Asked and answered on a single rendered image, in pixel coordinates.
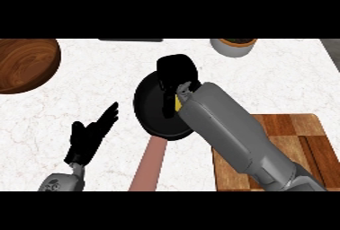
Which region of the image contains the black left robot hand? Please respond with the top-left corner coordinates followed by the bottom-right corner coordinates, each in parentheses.
top-left (62, 101), bottom-right (122, 166)

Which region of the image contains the yellow lemon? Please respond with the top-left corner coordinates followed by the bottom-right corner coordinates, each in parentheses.
top-left (175, 94), bottom-right (184, 113)

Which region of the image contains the white pot with brown rim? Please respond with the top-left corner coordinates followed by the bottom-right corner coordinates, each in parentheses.
top-left (209, 39), bottom-right (259, 58)

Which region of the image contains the wooden cutting board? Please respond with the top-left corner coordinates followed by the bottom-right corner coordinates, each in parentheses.
top-left (212, 113), bottom-right (340, 192)

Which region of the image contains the round brown wooden bowl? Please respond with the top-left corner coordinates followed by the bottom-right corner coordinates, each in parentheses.
top-left (0, 39), bottom-right (62, 95)

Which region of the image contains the grey appliance edge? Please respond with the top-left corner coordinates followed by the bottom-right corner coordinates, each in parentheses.
top-left (320, 39), bottom-right (340, 73)

